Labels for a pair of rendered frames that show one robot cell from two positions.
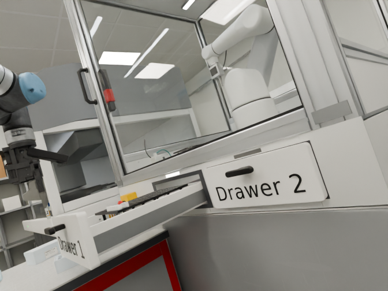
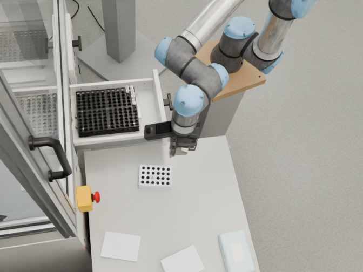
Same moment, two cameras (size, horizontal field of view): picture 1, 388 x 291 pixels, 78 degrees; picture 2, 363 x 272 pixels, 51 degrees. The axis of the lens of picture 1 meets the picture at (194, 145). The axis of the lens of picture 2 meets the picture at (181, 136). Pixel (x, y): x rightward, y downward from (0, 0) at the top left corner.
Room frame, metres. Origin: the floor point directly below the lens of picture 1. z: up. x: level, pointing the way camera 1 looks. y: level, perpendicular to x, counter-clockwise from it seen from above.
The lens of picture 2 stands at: (1.25, 0.70, 2.15)
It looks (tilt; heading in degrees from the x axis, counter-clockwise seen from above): 63 degrees down; 199
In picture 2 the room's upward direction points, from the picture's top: 13 degrees clockwise
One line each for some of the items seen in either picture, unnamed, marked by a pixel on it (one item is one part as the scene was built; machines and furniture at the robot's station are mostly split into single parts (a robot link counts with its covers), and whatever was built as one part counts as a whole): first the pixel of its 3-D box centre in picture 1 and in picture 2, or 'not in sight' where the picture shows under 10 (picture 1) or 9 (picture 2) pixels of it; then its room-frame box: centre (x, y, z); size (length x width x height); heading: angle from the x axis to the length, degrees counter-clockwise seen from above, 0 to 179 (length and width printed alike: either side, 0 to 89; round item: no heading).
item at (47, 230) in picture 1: (55, 228); (167, 102); (0.56, 0.36, 0.91); 0.07 x 0.04 x 0.01; 42
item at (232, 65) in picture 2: not in sight; (229, 52); (0.15, 0.44, 0.85); 0.15 x 0.15 x 0.10
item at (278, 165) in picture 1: (253, 181); (71, 48); (0.55, -0.10, 0.87); 0.29 x 0.02 x 0.11; 42
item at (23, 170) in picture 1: (24, 163); (183, 133); (0.74, 0.52, 1.11); 0.09 x 0.08 x 0.12; 121
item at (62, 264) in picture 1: (77, 255); (155, 177); (0.79, 0.47, 0.78); 0.12 x 0.08 x 0.04; 120
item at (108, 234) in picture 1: (148, 209); (105, 113); (0.71, 0.19, 0.86); 0.40 x 0.26 x 0.06; 132
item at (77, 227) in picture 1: (71, 237); (159, 107); (0.57, 0.34, 0.87); 0.29 x 0.02 x 0.11; 42
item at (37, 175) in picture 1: (38, 178); not in sight; (0.73, 0.49, 1.05); 0.05 x 0.02 x 0.09; 31
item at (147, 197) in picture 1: (144, 208); (107, 113); (0.71, 0.19, 0.87); 0.22 x 0.18 x 0.06; 132
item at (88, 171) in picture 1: (96, 173); not in sight; (2.29, 0.98, 1.13); 1.78 x 1.14 x 0.45; 42
